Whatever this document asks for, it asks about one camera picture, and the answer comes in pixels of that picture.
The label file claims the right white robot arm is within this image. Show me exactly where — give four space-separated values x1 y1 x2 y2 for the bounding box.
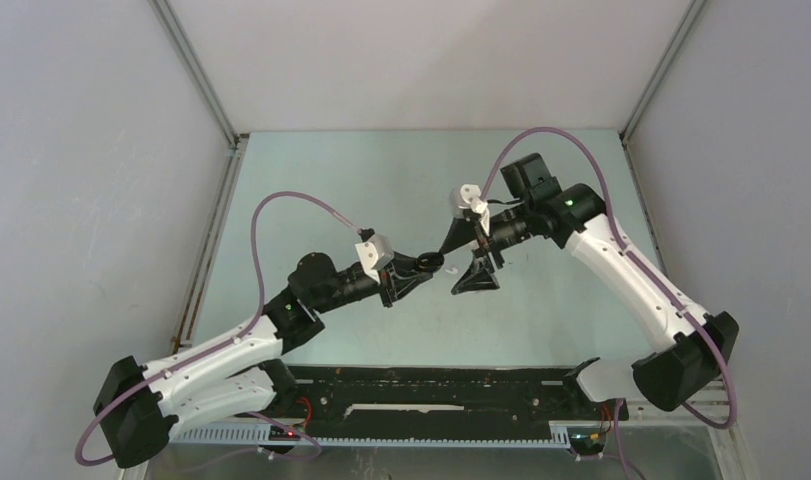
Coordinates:
440 153 740 418

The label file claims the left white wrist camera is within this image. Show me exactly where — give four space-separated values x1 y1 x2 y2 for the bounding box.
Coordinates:
355 233 395 284

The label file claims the black earbud charging case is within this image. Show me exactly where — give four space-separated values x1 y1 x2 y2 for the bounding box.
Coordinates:
414 252 445 273

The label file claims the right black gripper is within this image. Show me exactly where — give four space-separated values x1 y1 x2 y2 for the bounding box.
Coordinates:
440 200 536 294

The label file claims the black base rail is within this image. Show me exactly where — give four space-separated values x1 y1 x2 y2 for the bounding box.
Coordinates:
260 366 629 443

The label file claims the white slotted cable duct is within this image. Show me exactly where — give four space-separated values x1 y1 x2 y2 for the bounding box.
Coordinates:
169 423 572 449

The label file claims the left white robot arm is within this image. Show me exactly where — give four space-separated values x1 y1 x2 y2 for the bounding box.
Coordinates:
93 252 444 468

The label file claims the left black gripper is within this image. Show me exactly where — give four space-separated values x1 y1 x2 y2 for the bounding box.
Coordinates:
313 250 432 314

